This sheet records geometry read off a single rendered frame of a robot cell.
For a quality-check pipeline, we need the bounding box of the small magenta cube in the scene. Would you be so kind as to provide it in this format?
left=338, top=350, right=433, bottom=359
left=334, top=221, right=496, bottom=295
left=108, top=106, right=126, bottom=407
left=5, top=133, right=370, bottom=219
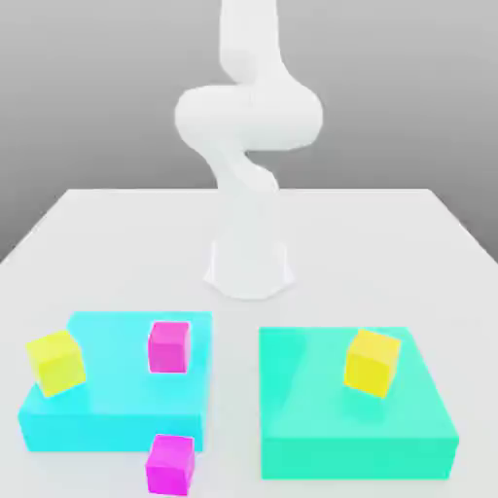
left=147, top=320, right=192, bottom=374
left=145, top=433, right=196, bottom=498

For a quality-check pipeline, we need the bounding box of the small yellow cube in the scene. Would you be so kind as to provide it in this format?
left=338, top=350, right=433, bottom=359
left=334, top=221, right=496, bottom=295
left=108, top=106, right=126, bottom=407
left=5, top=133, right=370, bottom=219
left=342, top=328, right=403, bottom=400
left=24, top=329, right=88, bottom=399

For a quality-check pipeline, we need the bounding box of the large teal box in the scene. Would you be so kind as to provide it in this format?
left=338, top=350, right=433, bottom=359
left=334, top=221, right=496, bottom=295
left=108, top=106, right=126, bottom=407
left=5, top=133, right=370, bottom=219
left=258, top=326, right=461, bottom=480

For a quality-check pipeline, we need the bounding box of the large cyan box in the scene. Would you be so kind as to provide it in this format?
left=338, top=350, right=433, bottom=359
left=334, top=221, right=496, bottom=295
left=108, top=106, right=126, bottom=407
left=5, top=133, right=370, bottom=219
left=17, top=310, right=214, bottom=453

